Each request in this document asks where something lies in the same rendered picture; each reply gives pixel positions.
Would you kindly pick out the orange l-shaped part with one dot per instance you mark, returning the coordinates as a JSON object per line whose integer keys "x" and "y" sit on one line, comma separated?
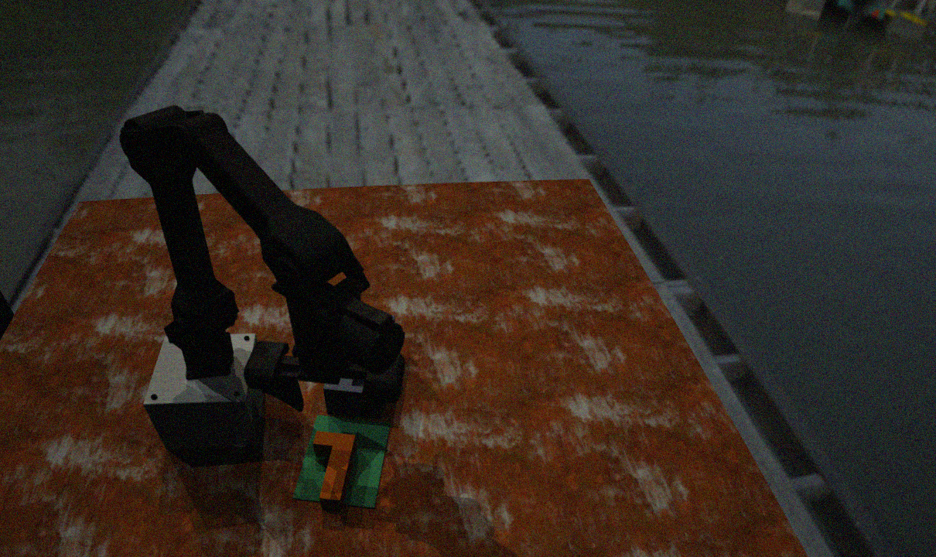
{"x": 341, "y": 449}

